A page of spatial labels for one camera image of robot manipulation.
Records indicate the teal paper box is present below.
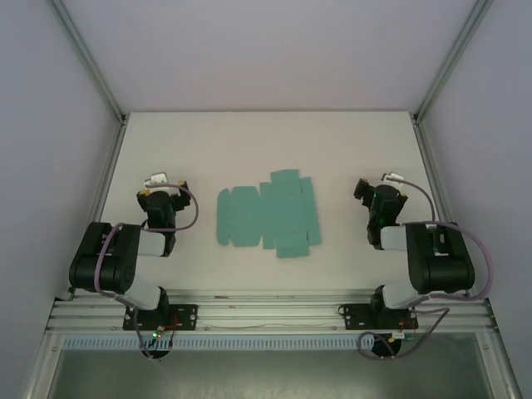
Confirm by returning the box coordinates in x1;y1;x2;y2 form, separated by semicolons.
215;169;322;259

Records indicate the grey metal sheet panel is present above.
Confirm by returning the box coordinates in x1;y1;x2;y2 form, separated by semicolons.
45;348;506;399

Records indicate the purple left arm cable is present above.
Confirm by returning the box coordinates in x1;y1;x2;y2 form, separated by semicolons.
94;185;200;362

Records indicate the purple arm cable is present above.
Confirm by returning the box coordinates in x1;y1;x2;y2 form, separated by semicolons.
94;185;200;362
357;179;491;361

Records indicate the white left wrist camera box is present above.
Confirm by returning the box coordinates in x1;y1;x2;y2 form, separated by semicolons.
143;171;171;192

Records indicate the aluminium side rail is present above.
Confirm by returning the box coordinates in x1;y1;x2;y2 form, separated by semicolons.
411;118;473;298
66;120;128;301

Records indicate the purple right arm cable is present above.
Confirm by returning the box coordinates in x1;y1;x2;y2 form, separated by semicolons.
357;179;491;361

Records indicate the black round cable grommet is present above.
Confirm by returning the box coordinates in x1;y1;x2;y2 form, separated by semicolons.
369;334;404;358
140;347;171;361

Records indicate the long aluminium base rail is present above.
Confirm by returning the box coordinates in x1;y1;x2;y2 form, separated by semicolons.
46;290;499;333

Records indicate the aluminium frame post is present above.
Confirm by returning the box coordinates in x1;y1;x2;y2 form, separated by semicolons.
413;0;498;121
49;0;128;124

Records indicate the slotted light blue cable duct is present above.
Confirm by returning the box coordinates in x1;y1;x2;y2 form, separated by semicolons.
61;336;416;351

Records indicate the aluminium lower frame bar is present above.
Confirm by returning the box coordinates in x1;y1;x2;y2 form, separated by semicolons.
477;332;523;399
22;332;63;399

